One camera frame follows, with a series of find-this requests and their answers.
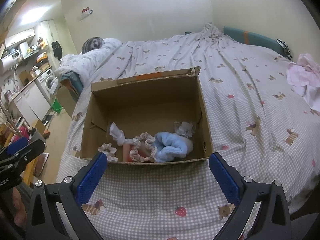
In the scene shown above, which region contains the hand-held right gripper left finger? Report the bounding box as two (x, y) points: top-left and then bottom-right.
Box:
(25, 152), (108, 240)

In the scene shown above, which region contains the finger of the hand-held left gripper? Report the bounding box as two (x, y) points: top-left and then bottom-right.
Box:
(6, 137), (46, 165)

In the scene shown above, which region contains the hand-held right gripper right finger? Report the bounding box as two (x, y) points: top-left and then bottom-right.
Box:
(209, 152), (292, 240)

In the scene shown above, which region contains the pink scrunchie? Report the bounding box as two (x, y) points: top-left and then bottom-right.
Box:
(122, 144), (150, 162)

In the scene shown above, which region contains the large beige scrunchie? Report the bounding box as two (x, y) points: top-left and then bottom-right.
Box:
(129, 133), (158, 163)

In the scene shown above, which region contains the white fluffy scrunchie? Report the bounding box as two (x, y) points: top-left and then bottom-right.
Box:
(109, 122), (125, 147)

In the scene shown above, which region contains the large cardboard box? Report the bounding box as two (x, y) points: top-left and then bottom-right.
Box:
(79, 66), (213, 164)

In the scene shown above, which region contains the person's left hand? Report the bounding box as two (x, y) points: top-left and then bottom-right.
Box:
(11, 188), (27, 228)

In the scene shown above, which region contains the wooden rack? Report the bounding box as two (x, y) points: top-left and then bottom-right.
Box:
(0, 120), (35, 188)

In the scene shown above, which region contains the small beige scrunchie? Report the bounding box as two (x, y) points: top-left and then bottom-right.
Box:
(97, 142), (119, 162)

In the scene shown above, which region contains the white floor cabinet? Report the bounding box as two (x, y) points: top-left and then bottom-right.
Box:
(14, 81), (52, 124)

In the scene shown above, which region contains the green basket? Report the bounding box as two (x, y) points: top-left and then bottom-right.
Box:
(51, 97), (63, 114)

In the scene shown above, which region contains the light blue fluffy cloth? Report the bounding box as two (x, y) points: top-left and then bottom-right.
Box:
(150, 132), (194, 163)

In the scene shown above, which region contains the white washing machine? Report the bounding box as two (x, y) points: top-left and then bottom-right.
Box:
(37, 69), (60, 98)

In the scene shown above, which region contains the small cardboard box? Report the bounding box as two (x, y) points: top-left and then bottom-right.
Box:
(19, 70), (32, 84)

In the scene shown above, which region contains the checked printed bed blanket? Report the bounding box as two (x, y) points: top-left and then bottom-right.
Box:
(56, 22), (320, 240)

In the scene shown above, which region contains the white appliance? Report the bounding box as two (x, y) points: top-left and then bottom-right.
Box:
(0, 50), (22, 73)

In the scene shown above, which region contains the black hanging bag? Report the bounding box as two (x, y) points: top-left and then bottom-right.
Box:
(52, 41), (63, 59)

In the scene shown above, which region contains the white quilt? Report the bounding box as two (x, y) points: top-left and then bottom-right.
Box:
(54, 38), (123, 83)

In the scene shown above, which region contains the grey striped pillow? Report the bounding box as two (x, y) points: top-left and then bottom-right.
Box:
(82, 37), (105, 54)

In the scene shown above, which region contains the pink cloth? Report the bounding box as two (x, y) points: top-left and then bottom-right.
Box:
(286, 53), (320, 117)

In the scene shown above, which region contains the teal bolster cushion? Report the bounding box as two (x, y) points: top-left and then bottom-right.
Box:
(223, 26), (288, 55)

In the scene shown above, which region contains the black and white cloth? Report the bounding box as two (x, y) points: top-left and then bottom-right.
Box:
(276, 39), (293, 61)

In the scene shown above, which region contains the white wall cabinet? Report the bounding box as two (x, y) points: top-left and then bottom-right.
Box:
(5, 27), (35, 48)

